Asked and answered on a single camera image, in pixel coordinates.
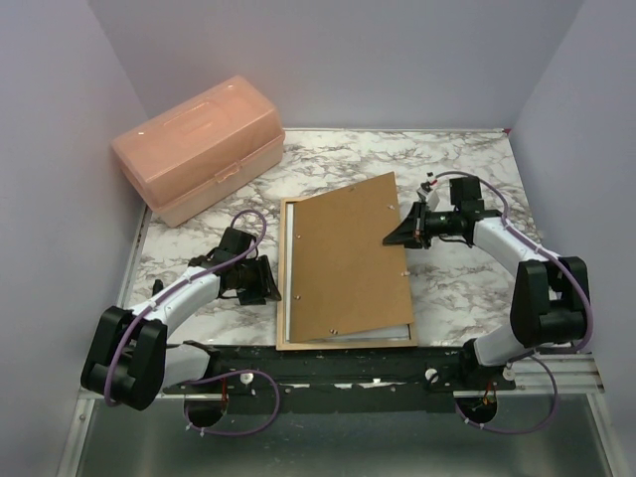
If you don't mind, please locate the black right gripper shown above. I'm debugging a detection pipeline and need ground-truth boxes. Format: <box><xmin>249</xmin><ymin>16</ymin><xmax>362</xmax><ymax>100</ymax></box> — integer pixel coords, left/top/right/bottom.
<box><xmin>384</xmin><ymin>199</ymin><xmax>460</xmax><ymax>250</ymax></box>

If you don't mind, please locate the brown cardboard backing board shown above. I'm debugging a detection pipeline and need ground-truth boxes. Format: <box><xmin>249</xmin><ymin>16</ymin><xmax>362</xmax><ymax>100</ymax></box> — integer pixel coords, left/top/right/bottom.
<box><xmin>279</xmin><ymin>173</ymin><xmax>414</xmax><ymax>344</ymax></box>

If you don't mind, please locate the red sunset photo print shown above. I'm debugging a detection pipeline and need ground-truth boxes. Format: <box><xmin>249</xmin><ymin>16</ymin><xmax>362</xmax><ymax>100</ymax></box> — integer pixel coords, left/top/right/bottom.
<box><xmin>276</xmin><ymin>200</ymin><xmax>417</xmax><ymax>351</ymax></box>

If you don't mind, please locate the wooden picture frame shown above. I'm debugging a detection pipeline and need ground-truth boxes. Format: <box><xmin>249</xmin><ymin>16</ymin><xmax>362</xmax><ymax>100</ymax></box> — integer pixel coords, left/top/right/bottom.
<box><xmin>275</xmin><ymin>197</ymin><xmax>418</xmax><ymax>352</ymax></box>

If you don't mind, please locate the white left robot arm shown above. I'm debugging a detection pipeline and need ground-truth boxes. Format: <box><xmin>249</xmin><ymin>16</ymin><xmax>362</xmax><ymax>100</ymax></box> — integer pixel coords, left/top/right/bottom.
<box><xmin>80</xmin><ymin>227</ymin><xmax>281</xmax><ymax>410</ymax></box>

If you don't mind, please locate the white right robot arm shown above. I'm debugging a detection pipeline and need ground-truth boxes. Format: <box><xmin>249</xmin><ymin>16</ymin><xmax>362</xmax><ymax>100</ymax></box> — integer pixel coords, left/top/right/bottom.
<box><xmin>383</xmin><ymin>171</ymin><xmax>593</xmax><ymax>390</ymax></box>

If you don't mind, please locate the pink plastic storage box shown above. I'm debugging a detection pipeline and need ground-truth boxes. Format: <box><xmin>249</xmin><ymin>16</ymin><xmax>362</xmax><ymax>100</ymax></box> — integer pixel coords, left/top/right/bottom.
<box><xmin>111</xmin><ymin>76</ymin><xmax>285</xmax><ymax>228</ymax></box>

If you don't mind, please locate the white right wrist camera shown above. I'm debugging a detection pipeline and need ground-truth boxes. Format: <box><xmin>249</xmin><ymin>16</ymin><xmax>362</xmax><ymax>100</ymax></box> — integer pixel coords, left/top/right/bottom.
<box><xmin>417</xmin><ymin>172</ymin><xmax>440</xmax><ymax>211</ymax></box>

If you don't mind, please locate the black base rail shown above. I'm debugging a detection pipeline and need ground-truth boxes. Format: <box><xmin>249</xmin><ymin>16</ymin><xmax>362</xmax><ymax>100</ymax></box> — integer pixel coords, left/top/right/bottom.
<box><xmin>101</xmin><ymin>340</ymin><xmax>518</xmax><ymax>413</ymax></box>

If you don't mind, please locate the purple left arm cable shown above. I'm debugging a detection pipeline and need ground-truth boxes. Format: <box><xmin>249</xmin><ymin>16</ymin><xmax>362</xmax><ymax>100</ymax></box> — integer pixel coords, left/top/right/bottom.
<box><xmin>105</xmin><ymin>210</ymin><xmax>282</xmax><ymax>438</ymax></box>

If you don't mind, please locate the aluminium extrusion rail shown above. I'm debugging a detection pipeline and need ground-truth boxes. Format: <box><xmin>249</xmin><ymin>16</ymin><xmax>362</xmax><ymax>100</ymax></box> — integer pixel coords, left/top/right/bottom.
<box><xmin>511</xmin><ymin>354</ymin><xmax>605</xmax><ymax>395</ymax></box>

